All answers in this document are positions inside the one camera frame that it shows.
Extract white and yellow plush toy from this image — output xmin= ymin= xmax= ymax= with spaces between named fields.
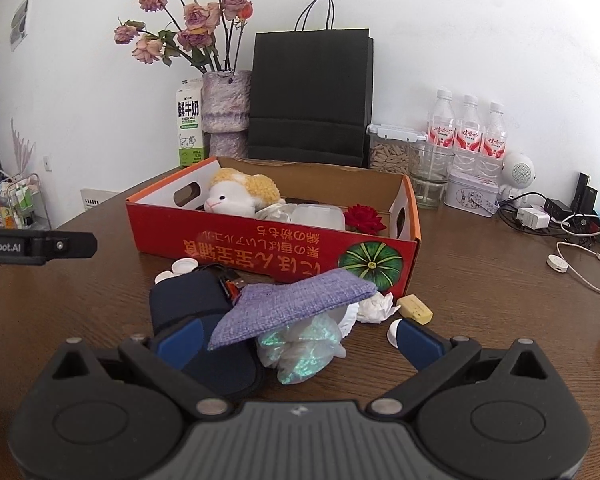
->
xmin=203 ymin=168 xmax=281 ymax=219

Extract white charger and cables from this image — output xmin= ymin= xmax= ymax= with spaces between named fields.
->
xmin=497 ymin=199 xmax=600 ymax=242

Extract black paper bag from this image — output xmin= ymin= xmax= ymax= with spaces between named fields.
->
xmin=247 ymin=0 xmax=375 ymax=170

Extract black power adapter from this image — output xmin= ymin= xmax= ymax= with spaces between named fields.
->
xmin=542 ymin=198 xmax=574 ymax=221

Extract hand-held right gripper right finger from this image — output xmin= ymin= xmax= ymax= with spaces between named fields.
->
xmin=367 ymin=317 xmax=552 ymax=423

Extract white cable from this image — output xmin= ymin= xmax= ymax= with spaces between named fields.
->
xmin=555 ymin=239 xmax=600 ymax=301

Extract iridescent plastic bag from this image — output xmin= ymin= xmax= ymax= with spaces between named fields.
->
xmin=256 ymin=312 xmax=349 ymax=386

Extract purple mottled vase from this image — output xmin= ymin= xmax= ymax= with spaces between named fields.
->
xmin=201 ymin=69 xmax=253 ymax=159

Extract red printed cardboard box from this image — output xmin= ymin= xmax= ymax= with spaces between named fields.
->
xmin=125 ymin=156 xmax=422 ymax=296

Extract black upright device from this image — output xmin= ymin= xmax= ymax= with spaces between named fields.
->
xmin=572 ymin=172 xmax=599 ymax=214

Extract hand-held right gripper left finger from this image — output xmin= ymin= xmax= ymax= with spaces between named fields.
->
xmin=50 ymin=316 xmax=233 ymax=423

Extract clear seed storage container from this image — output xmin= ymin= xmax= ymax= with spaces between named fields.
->
xmin=366 ymin=123 xmax=428 ymax=176

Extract white and green milk carton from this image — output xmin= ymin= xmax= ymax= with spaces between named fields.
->
xmin=173 ymin=78 xmax=205 ymax=169

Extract metal storage rack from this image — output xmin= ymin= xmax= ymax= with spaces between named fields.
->
xmin=0 ymin=172 xmax=51 ymax=234

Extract yellow eraser block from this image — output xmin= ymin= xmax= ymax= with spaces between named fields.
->
xmin=397 ymin=294 xmax=434 ymax=325

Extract clear glass cup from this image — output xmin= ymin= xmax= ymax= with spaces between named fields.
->
xmin=407 ymin=142 xmax=456 ymax=211

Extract white charger plug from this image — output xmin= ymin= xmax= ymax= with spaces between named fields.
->
xmin=517 ymin=206 xmax=551 ymax=231

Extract dried pink rose bouquet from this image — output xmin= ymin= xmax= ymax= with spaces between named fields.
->
xmin=113 ymin=0 xmax=255 ymax=74

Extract red artificial flower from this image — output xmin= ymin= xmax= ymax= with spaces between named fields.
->
xmin=343 ymin=203 xmax=385 ymax=235

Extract wide white wall socket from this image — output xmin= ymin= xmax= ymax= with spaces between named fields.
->
xmin=81 ymin=188 xmax=114 ymax=209

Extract navy blue pouch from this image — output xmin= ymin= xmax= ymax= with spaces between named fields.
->
xmin=148 ymin=272 xmax=266 ymax=404

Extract purple fabric sachet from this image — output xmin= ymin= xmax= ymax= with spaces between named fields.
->
xmin=207 ymin=268 xmax=379 ymax=351

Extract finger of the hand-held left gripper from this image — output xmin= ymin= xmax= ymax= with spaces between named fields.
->
xmin=47 ymin=231 xmax=99 ymax=260

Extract wall picture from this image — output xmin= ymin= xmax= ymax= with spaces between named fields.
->
xmin=8 ymin=0 xmax=33 ymax=52

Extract white round speaker toy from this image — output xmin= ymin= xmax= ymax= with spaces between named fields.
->
xmin=497 ymin=151 xmax=536 ymax=204

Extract white printed tin box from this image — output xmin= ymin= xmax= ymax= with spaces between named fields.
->
xmin=443 ymin=169 xmax=501 ymax=219

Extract red label water bottle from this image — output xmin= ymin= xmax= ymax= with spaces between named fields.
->
xmin=481 ymin=101 xmax=510 ymax=181
xmin=453 ymin=94 xmax=483 ymax=181
xmin=426 ymin=88 xmax=456 ymax=181

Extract white paper cupcake liner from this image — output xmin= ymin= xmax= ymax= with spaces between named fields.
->
xmin=329 ymin=302 xmax=361 ymax=347

